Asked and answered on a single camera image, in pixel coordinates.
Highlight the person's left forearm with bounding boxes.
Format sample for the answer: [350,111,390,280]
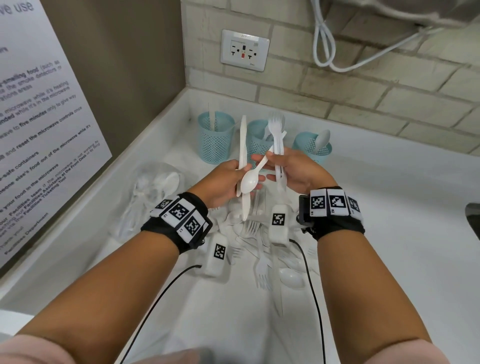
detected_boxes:
[14,230,181,364]

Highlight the black left camera cable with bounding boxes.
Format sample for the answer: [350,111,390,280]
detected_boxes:
[119,264,203,364]

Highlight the person's right hand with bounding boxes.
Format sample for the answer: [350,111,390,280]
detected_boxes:
[250,147,332,196]

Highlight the person's pink left sleeve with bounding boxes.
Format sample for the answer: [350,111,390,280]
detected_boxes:
[0,333,72,364]

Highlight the grey wall-mounted appliance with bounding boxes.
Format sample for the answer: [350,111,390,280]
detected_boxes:
[322,0,480,29]

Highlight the white printed notice poster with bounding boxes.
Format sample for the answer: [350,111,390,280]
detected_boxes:
[0,0,113,269]

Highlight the black camera cable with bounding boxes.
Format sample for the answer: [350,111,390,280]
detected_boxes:
[288,238,326,364]
[119,264,203,364]

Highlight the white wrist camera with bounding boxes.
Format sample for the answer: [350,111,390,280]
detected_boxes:
[268,204,290,247]
[203,231,230,278]

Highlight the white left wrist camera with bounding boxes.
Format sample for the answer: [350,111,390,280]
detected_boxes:
[203,231,230,278]

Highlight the white plastic spoon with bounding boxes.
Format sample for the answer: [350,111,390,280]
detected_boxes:
[314,129,332,155]
[239,130,288,195]

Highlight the black left wrist band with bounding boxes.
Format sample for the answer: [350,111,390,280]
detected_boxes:
[140,192,214,256]

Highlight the teal mesh cup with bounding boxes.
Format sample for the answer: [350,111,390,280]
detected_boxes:
[197,111,236,165]
[246,119,286,160]
[292,131,333,165]

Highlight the person's right forearm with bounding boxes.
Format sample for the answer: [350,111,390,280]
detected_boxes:
[317,228,432,364]

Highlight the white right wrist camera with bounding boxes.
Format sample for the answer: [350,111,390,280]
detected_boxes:
[268,204,290,247]

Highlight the white power cable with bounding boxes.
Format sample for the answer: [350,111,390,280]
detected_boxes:
[310,0,443,73]

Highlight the pile of white plastic cutlery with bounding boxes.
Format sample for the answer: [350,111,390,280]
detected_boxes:
[209,187,320,318]

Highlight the person's pink sleeve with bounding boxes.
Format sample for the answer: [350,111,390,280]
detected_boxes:
[371,337,455,364]
[0,333,72,364]

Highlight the dark sink basin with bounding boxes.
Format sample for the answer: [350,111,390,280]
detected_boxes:
[464,202,480,241]

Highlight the clear plastic bag of cutlery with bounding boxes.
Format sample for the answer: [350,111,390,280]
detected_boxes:
[108,161,187,241]

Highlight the person's pink right sleeve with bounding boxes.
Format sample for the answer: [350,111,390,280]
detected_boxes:
[371,337,455,364]

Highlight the black right camera cable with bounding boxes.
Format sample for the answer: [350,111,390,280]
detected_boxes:
[288,238,326,364]

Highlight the person's left hand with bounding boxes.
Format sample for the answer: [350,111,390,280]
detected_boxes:
[186,159,265,210]

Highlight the white wall power outlet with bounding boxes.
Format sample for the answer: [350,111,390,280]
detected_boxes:
[220,29,271,73]

